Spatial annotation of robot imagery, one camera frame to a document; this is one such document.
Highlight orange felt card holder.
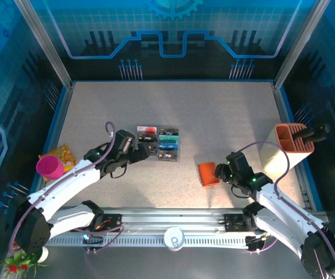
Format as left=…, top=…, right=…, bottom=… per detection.
left=197, top=162, right=221, bottom=189

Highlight blue credit card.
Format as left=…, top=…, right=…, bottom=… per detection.
left=159, top=142, right=180, bottom=151

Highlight clear acrylic card tray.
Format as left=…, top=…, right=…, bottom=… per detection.
left=136, top=125, right=181, bottom=163

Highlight white and red credit card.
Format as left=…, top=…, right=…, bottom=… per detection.
left=137, top=126, right=158, bottom=135

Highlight teal credit card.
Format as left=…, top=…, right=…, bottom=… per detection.
left=159, top=135, right=180, bottom=144

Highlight white knife block orange top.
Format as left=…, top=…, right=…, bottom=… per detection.
left=258, top=123, right=315, bottom=181

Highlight yellow snack bag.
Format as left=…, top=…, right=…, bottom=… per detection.
left=38, top=144, right=78, bottom=175

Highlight pink plastic cup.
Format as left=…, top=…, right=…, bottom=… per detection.
left=35, top=155, right=65, bottom=180

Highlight potted plant red flowers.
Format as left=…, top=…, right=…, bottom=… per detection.
left=0, top=248, right=49, bottom=278

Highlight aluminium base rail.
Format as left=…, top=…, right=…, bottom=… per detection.
left=46, top=206, right=329, bottom=237

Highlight slotted grey cable duct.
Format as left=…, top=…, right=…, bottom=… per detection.
left=44, top=237, right=251, bottom=248

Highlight black utensil handle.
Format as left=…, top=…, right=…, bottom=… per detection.
left=292, top=123, right=332, bottom=145

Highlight aluminium frame post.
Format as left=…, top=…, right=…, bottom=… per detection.
left=273, top=0, right=330, bottom=90
left=15, top=0, right=74, bottom=90

